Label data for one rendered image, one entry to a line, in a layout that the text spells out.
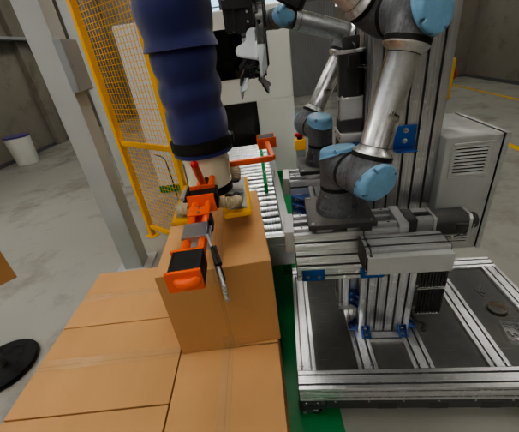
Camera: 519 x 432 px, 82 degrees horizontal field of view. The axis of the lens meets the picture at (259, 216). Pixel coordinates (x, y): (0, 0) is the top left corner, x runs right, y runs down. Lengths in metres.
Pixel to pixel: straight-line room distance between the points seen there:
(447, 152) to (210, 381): 1.17
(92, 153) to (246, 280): 1.74
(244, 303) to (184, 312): 0.22
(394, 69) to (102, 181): 2.15
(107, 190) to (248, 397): 1.89
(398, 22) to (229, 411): 1.21
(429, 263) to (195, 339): 0.88
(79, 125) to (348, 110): 1.85
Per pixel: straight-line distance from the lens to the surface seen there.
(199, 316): 1.20
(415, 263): 1.09
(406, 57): 0.90
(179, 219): 1.11
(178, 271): 0.63
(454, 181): 1.30
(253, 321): 1.22
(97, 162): 2.52
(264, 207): 2.23
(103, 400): 1.38
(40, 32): 2.48
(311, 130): 1.48
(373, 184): 0.89
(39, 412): 1.50
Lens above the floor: 1.57
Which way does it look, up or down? 29 degrees down
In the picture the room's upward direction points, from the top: 8 degrees counter-clockwise
